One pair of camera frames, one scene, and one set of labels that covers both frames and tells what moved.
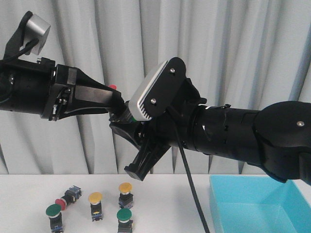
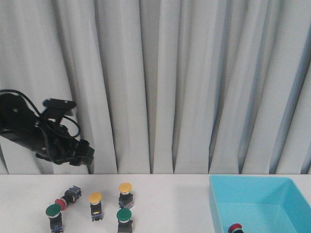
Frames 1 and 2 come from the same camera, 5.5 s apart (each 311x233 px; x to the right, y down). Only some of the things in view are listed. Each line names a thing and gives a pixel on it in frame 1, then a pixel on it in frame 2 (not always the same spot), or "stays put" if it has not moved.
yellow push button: (95, 198) stays put
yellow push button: (126, 198) stays put
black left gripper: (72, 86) -> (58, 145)
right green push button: (125, 223) stays put
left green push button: (54, 211) stays put
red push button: (112, 86) -> (235, 228)
